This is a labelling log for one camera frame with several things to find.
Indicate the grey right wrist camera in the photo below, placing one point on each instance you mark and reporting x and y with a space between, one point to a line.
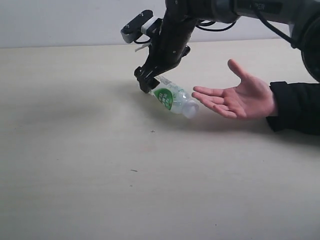
145 23

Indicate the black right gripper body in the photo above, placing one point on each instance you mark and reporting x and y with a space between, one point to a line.
168 46

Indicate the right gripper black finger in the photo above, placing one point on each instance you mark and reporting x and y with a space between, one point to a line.
146 74

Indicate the black sleeved forearm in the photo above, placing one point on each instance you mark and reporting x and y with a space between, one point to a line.
298 107

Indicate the open bare human hand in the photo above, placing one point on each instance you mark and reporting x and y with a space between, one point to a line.
251 99

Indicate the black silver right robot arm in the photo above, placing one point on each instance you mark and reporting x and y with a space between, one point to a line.
295 21

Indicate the white bottle green label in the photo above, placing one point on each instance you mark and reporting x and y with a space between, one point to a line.
174 98

